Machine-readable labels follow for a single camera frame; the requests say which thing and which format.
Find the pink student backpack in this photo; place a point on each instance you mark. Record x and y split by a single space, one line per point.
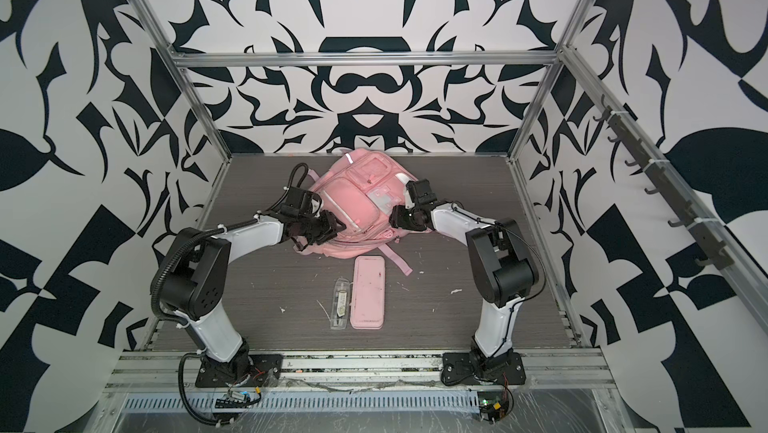
361 190

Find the clear plastic packet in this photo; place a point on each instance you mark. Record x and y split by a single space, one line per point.
339 317

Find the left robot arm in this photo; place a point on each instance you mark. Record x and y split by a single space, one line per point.
188 288

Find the aluminium cage frame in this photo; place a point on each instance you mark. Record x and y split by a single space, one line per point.
745 277

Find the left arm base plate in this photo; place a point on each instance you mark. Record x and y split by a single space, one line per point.
256 370

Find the wall hook rail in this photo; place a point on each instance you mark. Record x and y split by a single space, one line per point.
666 182

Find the pink pencil case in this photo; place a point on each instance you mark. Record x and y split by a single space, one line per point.
368 293

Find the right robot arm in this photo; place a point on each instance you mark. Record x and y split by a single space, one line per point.
503 265

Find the white cable duct strip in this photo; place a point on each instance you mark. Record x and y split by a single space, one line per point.
323 401

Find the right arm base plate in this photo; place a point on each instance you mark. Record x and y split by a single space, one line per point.
471 368

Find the green lit circuit board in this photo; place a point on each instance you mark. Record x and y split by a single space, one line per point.
496 409

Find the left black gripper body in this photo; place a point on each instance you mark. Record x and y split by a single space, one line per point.
318 229

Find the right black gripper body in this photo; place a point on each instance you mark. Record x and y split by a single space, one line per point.
407 219

